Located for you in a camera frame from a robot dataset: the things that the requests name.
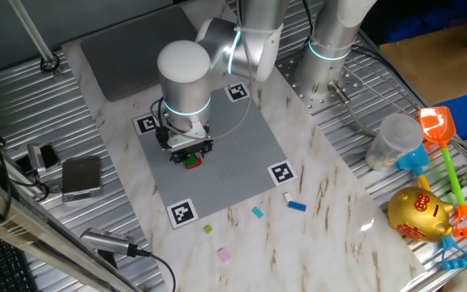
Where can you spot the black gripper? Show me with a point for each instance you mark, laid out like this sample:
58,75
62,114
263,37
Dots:
191,149

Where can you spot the green Lego plate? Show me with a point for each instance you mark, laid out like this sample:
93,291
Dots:
192,161

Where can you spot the red Lego brick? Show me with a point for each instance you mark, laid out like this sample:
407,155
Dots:
195,166

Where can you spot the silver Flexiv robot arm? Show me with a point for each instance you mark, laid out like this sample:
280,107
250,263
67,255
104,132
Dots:
185,81

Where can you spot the grey Lego baseplate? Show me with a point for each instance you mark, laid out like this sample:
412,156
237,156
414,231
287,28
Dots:
233,170

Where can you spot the small lime Lego brick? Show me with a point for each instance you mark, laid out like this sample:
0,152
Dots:
208,229

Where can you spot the cyan Lego brick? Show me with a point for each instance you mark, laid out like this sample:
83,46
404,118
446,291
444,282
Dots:
258,212

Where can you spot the pink Lego brick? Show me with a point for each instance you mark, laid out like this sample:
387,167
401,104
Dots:
224,254

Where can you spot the white Lego brick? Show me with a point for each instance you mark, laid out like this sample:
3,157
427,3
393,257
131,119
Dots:
288,197

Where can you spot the blue Lego brick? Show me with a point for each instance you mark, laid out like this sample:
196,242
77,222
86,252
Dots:
297,206

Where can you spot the black white ArUco marker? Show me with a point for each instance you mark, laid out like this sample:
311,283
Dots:
238,92
145,125
282,173
182,213

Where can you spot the silver digital scale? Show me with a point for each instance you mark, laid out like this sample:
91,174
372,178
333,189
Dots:
81,176

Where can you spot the grey fabric pad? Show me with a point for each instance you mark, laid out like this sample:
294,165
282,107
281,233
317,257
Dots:
116,61

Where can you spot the silver metal pole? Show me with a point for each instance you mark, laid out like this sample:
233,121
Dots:
35,34

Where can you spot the clear plastic cup with bricks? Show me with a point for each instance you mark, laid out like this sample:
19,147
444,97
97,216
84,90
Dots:
395,138

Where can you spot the gold piggy bank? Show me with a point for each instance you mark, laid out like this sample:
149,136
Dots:
418,215

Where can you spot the brown cardboard box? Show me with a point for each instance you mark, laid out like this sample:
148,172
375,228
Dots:
432,69

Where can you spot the blue fuzzy fabric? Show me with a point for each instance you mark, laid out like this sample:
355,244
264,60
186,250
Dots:
440,20

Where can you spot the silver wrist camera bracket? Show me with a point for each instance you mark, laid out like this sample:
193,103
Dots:
185,140

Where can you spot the silver depth camera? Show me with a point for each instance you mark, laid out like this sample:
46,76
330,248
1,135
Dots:
104,240

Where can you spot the aluminium frame bar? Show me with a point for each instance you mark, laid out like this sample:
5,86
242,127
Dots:
35,231

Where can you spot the perforated metal robot base plate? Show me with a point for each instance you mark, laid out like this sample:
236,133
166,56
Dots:
351,83

